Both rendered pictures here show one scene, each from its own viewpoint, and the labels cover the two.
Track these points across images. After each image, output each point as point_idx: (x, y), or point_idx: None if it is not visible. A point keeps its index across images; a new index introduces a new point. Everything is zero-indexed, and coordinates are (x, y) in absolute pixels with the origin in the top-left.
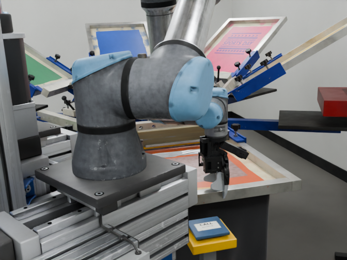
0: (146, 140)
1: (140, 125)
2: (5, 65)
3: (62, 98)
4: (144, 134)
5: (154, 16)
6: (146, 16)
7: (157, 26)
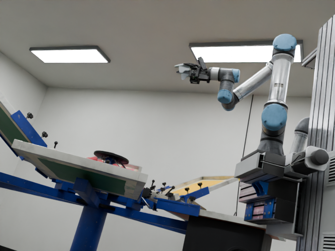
0: None
1: (163, 198)
2: None
3: (108, 162)
4: (192, 201)
5: (305, 138)
6: (300, 136)
7: (304, 142)
